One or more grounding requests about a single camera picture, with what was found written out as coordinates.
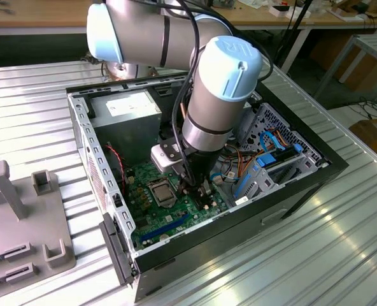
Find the black case fan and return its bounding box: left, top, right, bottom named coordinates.
left=103, top=143, right=129, bottom=196

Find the silver topped CPU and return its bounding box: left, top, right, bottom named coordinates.
left=153, top=184, right=174, bottom=201

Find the grey parts rack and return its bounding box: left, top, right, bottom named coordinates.
left=0, top=160, right=78, bottom=288

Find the blue flat data wire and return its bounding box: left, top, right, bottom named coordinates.
left=259, top=129, right=287, bottom=153

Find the grey metal slat table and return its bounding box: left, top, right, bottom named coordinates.
left=314, top=33, right=377, bottom=106

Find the green motherboard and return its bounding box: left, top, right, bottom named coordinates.
left=124, top=159, right=231, bottom=252

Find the blue disk carrier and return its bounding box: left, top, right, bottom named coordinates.
left=255, top=145, right=304, bottom=169

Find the black open PC case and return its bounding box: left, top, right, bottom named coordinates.
left=65, top=64, right=350, bottom=303

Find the brown cardboard box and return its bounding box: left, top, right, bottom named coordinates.
left=309, top=31, right=377, bottom=93

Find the orange yellow red wire bundle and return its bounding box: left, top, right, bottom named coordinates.
left=220, top=140, right=262, bottom=189

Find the red black twisted fan wire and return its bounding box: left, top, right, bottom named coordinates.
left=104, top=143, right=128, bottom=195

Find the metal CPU socket cover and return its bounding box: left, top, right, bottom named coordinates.
left=147, top=177, right=178, bottom=207

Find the grey power supply white label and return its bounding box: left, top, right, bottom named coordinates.
left=88, top=90, right=162, bottom=166

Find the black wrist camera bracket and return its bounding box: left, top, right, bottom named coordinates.
left=161, top=136, right=189, bottom=162

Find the grey metal disk bay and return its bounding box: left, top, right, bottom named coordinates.
left=226, top=149, right=331, bottom=208

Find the black slanted pole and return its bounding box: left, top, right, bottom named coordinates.
left=273, top=0, right=313, bottom=66

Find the grey metal drive cage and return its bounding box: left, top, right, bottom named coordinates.
left=232, top=92, right=262, bottom=146

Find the long wooden desk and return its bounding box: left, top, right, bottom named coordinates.
left=0, top=0, right=377, bottom=36

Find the blue expansion slot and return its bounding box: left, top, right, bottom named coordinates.
left=139, top=214, right=190, bottom=243

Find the blue plastic bay lever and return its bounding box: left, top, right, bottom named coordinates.
left=232, top=173, right=252, bottom=199

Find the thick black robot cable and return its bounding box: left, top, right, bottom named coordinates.
left=158, top=0, right=275, bottom=187

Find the cardboard box white label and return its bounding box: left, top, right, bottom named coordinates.
left=349, top=117, right=377, bottom=160

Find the small white box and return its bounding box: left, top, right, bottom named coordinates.
left=269, top=4, right=312, bottom=19

